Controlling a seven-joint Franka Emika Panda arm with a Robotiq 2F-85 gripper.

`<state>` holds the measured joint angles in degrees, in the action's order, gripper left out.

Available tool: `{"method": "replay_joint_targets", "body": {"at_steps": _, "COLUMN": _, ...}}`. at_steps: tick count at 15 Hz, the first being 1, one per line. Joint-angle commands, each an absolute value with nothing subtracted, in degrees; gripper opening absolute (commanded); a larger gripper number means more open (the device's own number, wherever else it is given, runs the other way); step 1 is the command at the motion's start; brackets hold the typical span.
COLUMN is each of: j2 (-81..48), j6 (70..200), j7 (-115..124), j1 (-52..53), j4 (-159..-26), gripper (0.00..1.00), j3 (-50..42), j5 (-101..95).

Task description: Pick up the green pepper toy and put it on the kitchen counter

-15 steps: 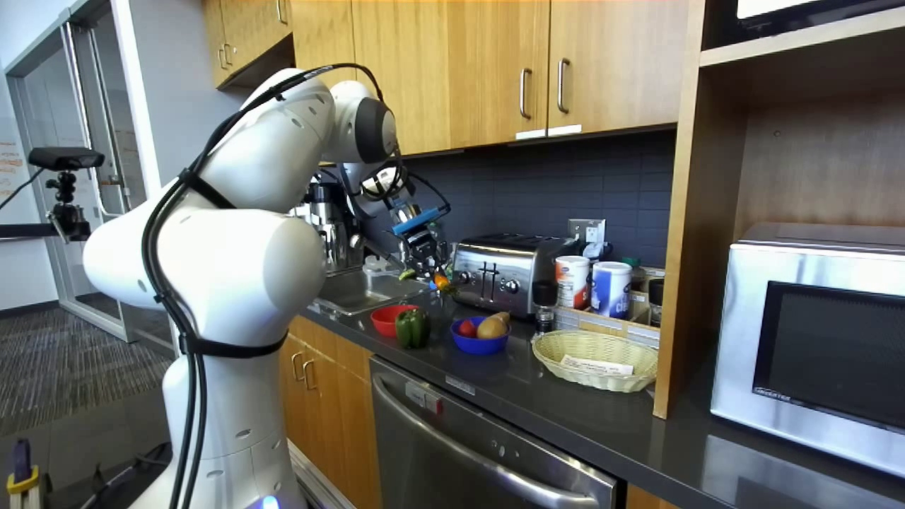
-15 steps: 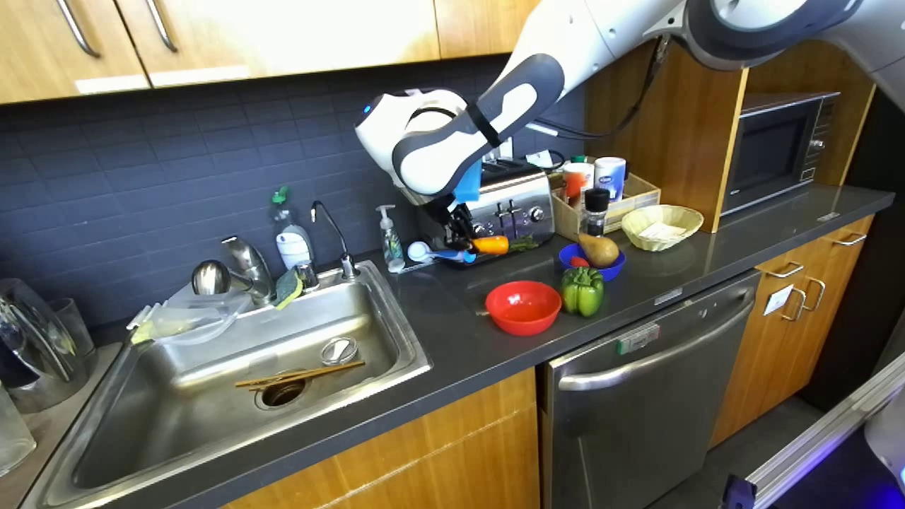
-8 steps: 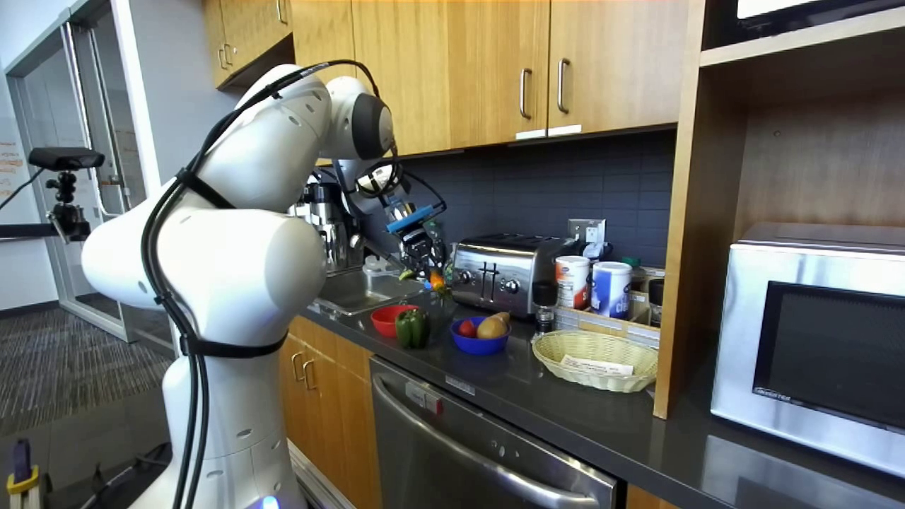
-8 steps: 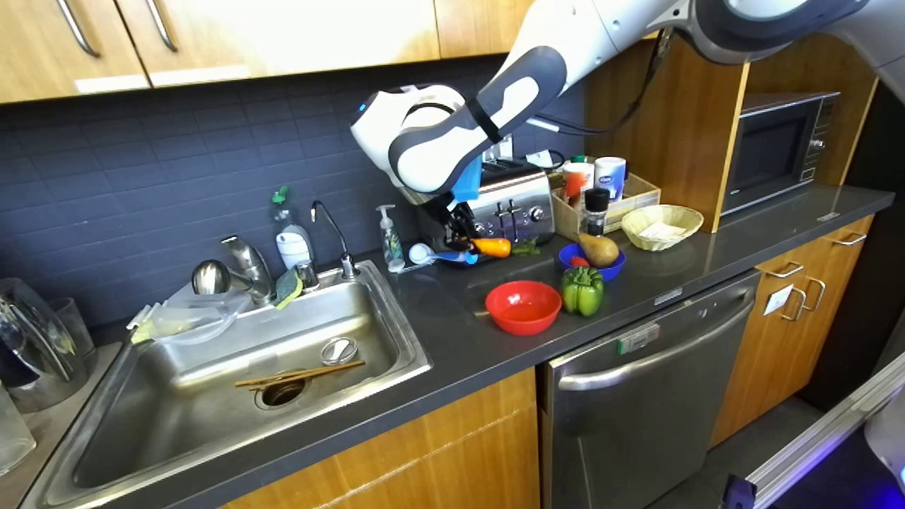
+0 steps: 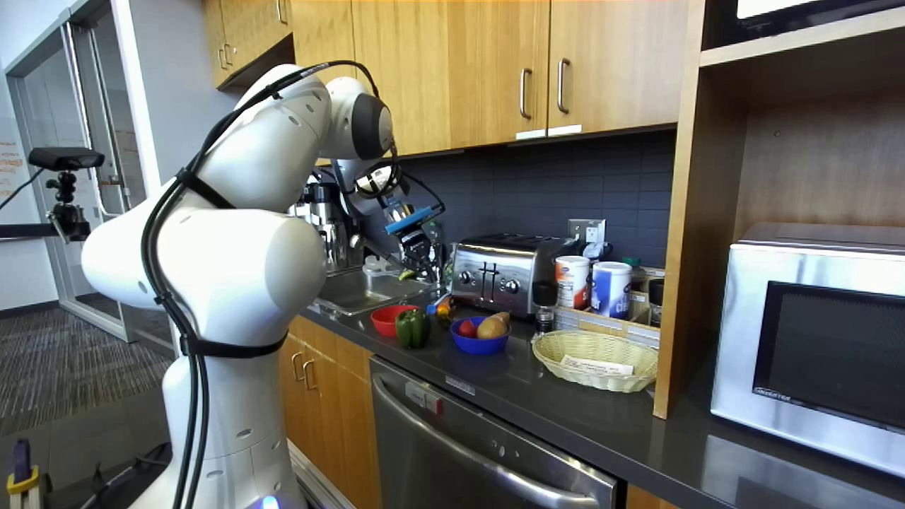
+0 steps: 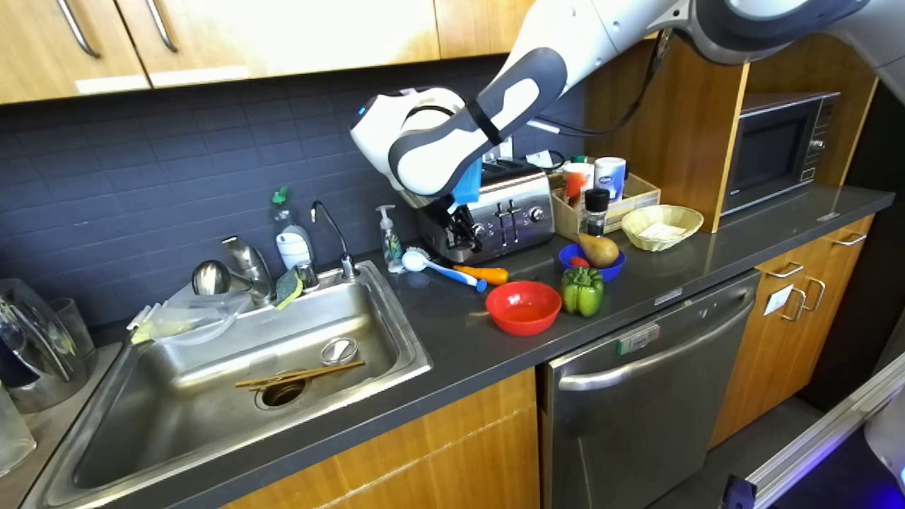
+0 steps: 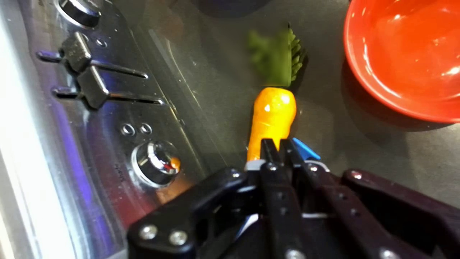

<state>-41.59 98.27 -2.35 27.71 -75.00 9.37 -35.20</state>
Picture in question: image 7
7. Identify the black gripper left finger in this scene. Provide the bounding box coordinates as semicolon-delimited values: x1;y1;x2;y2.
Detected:
125;138;309;259

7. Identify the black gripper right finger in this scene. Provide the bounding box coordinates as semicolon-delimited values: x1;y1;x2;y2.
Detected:
281;138;460;259

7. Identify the silver four-slot toaster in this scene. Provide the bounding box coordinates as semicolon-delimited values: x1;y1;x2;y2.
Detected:
0;0;227;259

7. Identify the red plastic bowl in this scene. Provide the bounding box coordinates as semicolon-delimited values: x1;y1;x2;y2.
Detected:
342;0;460;125

